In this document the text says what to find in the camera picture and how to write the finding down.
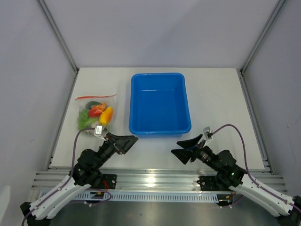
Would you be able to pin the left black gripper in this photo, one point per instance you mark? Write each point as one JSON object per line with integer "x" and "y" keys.
{"x": 129, "y": 140}

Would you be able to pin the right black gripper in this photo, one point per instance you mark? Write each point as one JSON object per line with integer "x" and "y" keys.
{"x": 184, "y": 154}

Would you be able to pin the yellow orange mango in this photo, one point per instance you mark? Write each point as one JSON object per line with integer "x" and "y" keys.
{"x": 106, "y": 116}

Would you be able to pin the clear orange zip bag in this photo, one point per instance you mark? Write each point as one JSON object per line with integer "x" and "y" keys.
{"x": 110, "y": 100}

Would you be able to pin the green cucumber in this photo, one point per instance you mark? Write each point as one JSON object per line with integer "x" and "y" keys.
{"x": 91, "y": 104}

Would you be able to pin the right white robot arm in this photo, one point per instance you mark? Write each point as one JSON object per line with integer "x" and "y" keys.
{"x": 231, "y": 177}

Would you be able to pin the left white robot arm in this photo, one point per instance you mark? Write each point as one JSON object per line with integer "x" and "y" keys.
{"x": 84, "y": 174}

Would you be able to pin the blue plastic bin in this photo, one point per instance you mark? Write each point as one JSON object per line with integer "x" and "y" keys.
{"x": 159, "y": 105}

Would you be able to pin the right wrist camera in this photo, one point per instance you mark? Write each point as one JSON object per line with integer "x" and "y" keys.
{"x": 208, "y": 133}

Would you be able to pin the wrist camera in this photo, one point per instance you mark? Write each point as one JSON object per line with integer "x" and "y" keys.
{"x": 208, "y": 133}
{"x": 98, "y": 132}

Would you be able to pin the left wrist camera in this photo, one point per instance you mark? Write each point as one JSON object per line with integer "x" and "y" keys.
{"x": 98, "y": 132}

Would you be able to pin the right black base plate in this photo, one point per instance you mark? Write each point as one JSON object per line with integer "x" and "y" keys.
{"x": 208, "y": 183}

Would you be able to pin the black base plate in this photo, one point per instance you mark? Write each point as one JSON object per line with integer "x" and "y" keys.
{"x": 208, "y": 183}
{"x": 109, "y": 181}

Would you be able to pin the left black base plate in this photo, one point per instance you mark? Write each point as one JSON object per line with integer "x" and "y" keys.
{"x": 109, "y": 181}

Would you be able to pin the white slotted cable duct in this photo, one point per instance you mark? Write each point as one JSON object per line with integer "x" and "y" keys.
{"x": 147, "y": 197}

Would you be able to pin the aluminium front rail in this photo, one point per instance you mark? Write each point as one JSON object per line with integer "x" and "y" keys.
{"x": 138, "y": 180}

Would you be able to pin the left aluminium frame post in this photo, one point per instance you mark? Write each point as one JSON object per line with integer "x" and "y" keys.
{"x": 57, "y": 33}

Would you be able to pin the aluminium frame post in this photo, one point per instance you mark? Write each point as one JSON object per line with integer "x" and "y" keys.
{"x": 276, "y": 12}
{"x": 57, "y": 33}

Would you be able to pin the right aluminium frame post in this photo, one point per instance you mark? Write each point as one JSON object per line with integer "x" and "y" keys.
{"x": 276, "y": 12}

